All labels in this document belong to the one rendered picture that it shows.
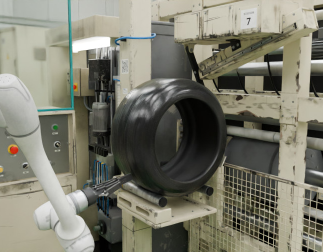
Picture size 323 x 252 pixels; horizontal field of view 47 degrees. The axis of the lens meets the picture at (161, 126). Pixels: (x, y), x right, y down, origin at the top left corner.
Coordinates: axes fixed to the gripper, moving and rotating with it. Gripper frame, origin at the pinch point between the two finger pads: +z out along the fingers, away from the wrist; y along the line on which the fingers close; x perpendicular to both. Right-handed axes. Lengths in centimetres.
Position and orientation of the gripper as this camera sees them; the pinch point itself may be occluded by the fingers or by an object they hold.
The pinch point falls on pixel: (125, 179)
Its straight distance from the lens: 168.8
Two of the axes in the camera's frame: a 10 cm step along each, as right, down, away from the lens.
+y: -5.7, -1.1, 8.1
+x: 2.1, 9.4, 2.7
